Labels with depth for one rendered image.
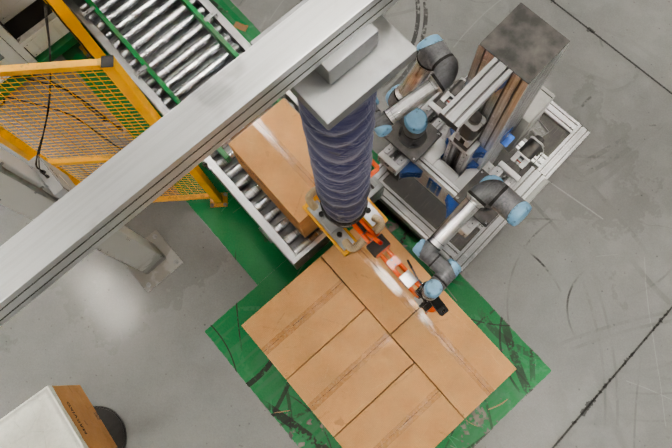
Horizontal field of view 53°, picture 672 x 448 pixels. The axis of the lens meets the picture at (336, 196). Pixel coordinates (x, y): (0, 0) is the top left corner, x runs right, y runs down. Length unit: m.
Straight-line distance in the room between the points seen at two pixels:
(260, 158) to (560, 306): 2.17
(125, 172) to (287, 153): 2.23
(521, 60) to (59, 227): 1.83
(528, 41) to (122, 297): 3.10
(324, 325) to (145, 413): 1.37
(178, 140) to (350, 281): 2.53
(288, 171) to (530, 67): 1.50
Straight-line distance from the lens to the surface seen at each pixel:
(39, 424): 3.73
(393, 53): 1.71
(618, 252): 4.78
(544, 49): 2.75
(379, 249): 3.25
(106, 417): 4.66
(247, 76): 1.51
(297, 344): 3.87
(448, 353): 3.89
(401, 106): 3.08
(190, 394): 4.53
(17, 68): 2.87
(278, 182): 3.62
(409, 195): 4.35
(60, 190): 3.00
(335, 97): 1.66
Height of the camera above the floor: 4.40
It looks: 75 degrees down
